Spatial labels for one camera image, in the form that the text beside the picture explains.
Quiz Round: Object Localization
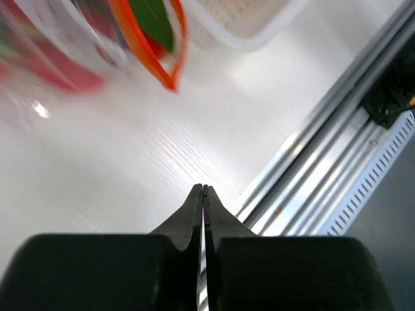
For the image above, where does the white slotted cable duct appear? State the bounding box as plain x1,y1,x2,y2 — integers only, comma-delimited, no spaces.
317,111,414,236

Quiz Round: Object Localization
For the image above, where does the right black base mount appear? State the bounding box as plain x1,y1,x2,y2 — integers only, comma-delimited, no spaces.
360,38,414,130

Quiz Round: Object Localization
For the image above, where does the clear zip top bag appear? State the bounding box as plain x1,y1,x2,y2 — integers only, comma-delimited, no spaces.
1,1,189,128

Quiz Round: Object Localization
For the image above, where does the aluminium mounting rail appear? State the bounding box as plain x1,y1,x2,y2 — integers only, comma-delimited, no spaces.
236,1,414,236

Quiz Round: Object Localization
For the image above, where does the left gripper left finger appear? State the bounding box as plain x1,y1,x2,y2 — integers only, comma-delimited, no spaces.
1,184,203,310

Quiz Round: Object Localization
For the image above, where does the watermelon slice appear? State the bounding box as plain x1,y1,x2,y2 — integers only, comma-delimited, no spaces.
1,1,105,93

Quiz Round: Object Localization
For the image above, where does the white plastic food tray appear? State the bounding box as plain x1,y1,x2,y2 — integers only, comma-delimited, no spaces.
182,0,309,52

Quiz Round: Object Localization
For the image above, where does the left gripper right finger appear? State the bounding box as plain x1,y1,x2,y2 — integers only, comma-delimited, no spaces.
203,186,394,310

